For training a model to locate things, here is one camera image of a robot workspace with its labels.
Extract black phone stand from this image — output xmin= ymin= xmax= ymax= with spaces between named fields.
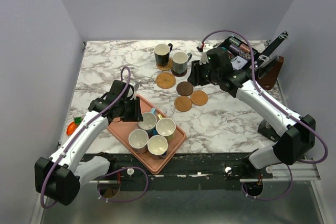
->
xmin=258 ymin=120 xmax=280 ymax=143

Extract dark walnut wood coaster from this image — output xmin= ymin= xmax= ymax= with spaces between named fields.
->
xmin=171 ymin=69 xmax=187 ymax=77

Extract cream cup olive body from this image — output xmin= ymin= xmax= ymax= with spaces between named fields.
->
xmin=155 ymin=114 xmax=176 ymax=142

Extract cream cup dark brown body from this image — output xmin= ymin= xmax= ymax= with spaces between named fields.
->
xmin=154 ymin=43 xmax=173 ymax=67

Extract orange curved toy piece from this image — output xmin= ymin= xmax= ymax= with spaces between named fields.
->
xmin=66 ymin=121 xmax=78 ymax=136

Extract aluminium mounting rail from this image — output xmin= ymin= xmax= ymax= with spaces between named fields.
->
xmin=89 ymin=158 xmax=321 ymax=184

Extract brown leather pouch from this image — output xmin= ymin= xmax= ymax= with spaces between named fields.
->
xmin=256 ymin=56 xmax=284 ymax=90

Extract pink plastic tray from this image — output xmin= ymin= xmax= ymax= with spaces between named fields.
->
xmin=108 ymin=95 xmax=186 ymax=174

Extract green toy block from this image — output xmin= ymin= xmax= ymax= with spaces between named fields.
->
xmin=73 ymin=117 xmax=82 ymax=125

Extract cream cup with teal handle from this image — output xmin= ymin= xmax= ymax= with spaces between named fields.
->
xmin=172 ymin=51 xmax=192 ymax=73

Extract cream cup navy handle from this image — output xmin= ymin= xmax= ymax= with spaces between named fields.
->
xmin=147 ymin=135 xmax=169 ymax=159

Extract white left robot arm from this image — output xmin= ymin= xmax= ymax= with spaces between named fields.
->
xmin=34 ymin=80 xmax=143 ymax=206

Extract light wood coaster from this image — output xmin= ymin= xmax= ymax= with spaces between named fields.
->
xmin=191 ymin=90 xmax=208 ymax=106
xmin=174 ymin=96 xmax=192 ymax=112

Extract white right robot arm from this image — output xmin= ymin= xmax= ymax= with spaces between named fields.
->
xmin=187 ymin=48 xmax=316 ymax=178

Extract black chip case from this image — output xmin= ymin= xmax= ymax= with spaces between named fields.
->
xmin=218 ymin=31 xmax=289 ymax=79

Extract cream cup blue handle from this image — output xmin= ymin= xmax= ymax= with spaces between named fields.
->
xmin=138 ymin=108 xmax=157 ymax=135

